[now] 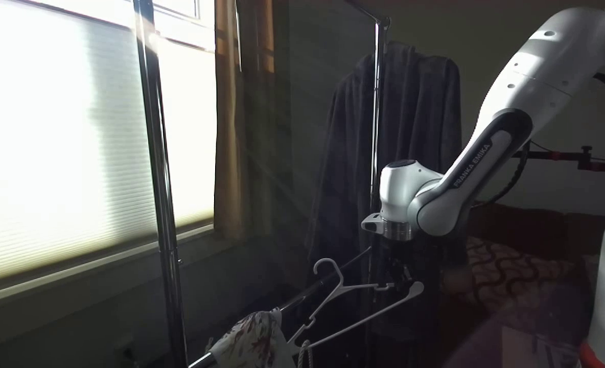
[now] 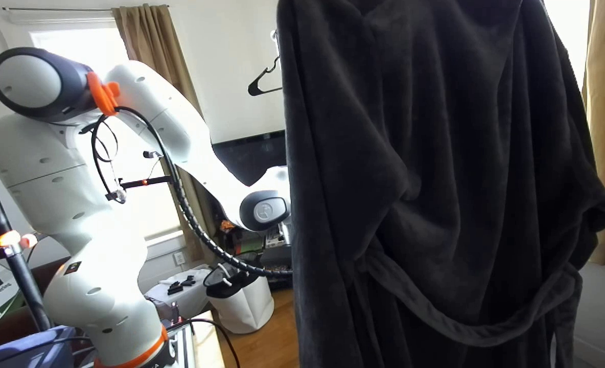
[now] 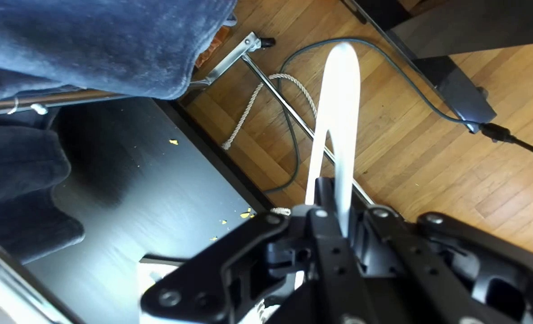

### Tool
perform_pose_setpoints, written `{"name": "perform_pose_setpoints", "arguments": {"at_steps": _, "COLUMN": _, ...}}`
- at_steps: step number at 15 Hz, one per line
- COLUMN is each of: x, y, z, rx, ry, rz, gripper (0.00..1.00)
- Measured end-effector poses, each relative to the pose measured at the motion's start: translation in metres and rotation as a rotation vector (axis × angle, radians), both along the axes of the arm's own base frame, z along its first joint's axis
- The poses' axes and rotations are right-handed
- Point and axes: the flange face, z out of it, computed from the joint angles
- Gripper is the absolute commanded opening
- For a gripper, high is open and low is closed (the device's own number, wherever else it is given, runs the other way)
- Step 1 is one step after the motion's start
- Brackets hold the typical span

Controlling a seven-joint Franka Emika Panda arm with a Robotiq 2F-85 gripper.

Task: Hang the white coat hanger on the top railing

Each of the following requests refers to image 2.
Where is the dark slim coat hanger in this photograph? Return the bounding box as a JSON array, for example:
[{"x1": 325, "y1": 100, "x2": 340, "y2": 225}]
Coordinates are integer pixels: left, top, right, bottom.
[{"x1": 246, "y1": 54, "x2": 285, "y2": 98}]

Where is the black flat screen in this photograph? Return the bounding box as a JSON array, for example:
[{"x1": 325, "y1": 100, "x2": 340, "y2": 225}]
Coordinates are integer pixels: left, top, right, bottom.
[{"x1": 211, "y1": 132, "x2": 291, "y2": 189}]

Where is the white fabric bin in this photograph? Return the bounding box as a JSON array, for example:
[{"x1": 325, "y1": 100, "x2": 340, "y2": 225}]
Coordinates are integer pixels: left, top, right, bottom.
[{"x1": 203, "y1": 263, "x2": 278, "y2": 337}]

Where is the dark fleece bathrobe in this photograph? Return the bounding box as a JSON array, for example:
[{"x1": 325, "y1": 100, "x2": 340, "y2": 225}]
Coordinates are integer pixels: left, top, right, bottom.
[{"x1": 277, "y1": 0, "x2": 605, "y2": 368}]

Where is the grey tray with black items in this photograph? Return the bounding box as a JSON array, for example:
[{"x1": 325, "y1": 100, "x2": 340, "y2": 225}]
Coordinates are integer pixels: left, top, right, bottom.
[{"x1": 143, "y1": 265, "x2": 214, "y2": 320}]

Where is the black tripod pole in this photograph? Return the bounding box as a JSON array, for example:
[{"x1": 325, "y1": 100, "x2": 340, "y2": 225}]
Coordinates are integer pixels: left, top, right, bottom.
[{"x1": 0, "y1": 143, "x2": 53, "y2": 335}]

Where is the blue plastic case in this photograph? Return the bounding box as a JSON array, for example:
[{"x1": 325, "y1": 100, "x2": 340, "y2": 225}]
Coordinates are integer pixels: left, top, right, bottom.
[{"x1": 0, "y1": 324, "x2": 82, "y2": 368}]

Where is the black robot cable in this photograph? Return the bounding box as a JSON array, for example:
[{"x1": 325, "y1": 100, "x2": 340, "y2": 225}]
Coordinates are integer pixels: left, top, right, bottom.
[{"x1": 89, "y1": 106, "x2": 295, "y2": 279}]

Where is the black red mount rod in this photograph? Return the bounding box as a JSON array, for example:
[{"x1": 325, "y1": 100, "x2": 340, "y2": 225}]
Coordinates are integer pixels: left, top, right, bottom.
[{"x1": 117, "y1": 173, "x2": 177, "y2": 191}]

